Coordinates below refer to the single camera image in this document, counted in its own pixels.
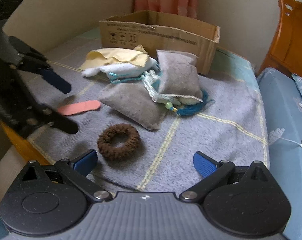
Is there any blue floral bed sheet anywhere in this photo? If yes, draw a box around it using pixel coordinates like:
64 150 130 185
257 68 302 239

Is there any blue tassel with bead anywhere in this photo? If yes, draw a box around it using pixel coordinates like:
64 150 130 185
165 89 215 116

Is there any white cloth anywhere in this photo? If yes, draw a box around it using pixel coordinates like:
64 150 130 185
82 57 158 79

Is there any grey sachet bag rear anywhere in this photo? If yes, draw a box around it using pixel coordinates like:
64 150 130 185
157 50 202 99

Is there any open cardboard box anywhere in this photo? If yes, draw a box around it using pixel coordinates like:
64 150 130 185
99 10 220 75

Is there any teal floral drawstring pouch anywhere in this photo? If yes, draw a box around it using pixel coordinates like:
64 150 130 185
109 70 204 106

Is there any yellow cleaning cloth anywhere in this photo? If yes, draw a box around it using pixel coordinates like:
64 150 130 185
79 46 150 70

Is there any grey sachet bag front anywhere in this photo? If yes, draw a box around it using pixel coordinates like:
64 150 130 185
98 83 167 131

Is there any brown knitted hair scrunchie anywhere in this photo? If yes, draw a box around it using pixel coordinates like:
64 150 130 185
97 124 140 161

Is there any grey sachet bag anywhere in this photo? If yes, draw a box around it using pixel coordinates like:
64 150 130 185
98 83 167 131
157 50 202 99

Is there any pink eraser strip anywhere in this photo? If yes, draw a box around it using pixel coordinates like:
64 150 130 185
58 100 101 116

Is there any grey checked blanket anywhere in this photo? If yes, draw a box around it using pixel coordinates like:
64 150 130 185
25 27 270 193

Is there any orange wooden headboard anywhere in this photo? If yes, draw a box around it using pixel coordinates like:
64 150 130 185
257 0 302 77

